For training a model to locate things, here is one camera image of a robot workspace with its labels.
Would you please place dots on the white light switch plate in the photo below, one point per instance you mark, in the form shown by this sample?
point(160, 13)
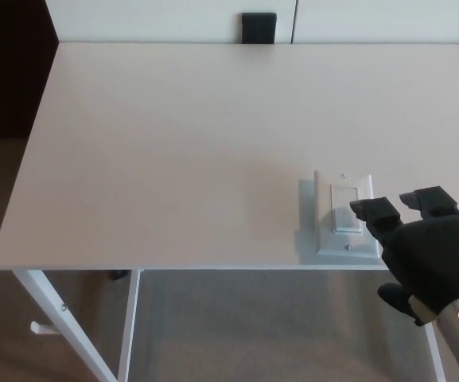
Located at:
point(322, 223)

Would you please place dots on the white metal-frame table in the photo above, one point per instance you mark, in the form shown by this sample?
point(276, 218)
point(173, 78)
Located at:
point(153, 159)

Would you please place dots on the white rocker switch button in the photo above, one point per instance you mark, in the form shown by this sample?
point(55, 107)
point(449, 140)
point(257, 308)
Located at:
point(344, 195)

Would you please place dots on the white cabinet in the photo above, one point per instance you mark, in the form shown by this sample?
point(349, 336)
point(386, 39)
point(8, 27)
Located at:
point(153, 20)

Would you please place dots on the white table leg hook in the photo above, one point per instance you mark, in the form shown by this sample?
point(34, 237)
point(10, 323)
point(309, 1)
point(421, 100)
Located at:
point(43, 328)

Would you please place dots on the small black floor object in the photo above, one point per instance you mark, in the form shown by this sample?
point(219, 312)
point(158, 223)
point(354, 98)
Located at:
point(121, 275)

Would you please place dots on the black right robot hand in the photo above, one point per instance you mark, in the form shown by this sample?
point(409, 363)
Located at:
point(436, 262)

